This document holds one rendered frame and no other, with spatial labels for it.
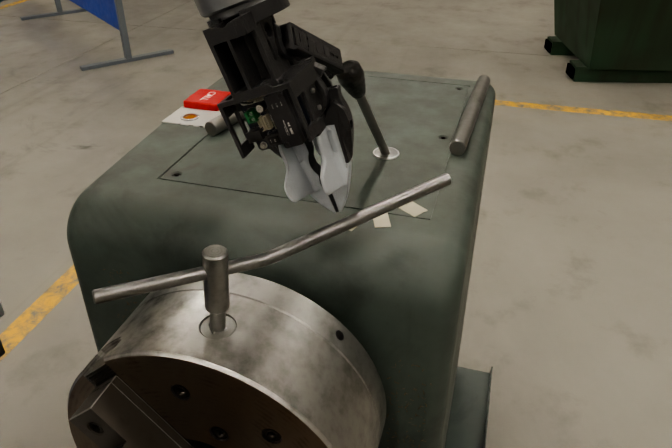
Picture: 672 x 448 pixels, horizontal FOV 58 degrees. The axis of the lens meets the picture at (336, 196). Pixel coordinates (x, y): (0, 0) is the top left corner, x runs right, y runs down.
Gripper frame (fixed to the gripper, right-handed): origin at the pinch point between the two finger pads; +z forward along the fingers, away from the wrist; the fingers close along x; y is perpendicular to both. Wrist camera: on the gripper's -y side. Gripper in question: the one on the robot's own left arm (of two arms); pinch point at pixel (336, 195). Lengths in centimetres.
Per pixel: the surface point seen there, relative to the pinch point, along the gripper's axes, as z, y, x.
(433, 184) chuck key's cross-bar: 1.4, -1.0, 9.6
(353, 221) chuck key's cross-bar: 0.8, 4.6, 3.0
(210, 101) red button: -6.4, -30.6, -29.3
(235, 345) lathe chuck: 5.7, 14.4, -7.8
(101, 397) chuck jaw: 5.5, 20.0, -19.4
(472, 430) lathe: 79, -40, -11
